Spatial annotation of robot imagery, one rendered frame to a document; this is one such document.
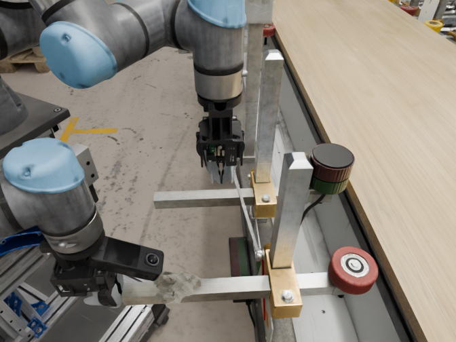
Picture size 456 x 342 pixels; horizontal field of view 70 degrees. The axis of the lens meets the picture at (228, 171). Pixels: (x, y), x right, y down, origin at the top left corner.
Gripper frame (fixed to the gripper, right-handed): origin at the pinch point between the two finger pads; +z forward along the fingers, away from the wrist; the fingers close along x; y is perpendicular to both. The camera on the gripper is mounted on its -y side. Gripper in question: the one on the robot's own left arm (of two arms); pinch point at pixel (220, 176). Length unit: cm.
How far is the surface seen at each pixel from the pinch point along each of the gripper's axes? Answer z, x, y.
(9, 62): 83, -193, -263
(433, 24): 5, 103, -104
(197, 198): 11.9, -5.8, -5.4
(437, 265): 6.4, 37.6, 18.9
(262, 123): -6.4, 9.3, -8.9
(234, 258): 26.0, 2.8, 2.3
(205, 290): 10.3, -3.8, 19.2
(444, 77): 6, 79, -53
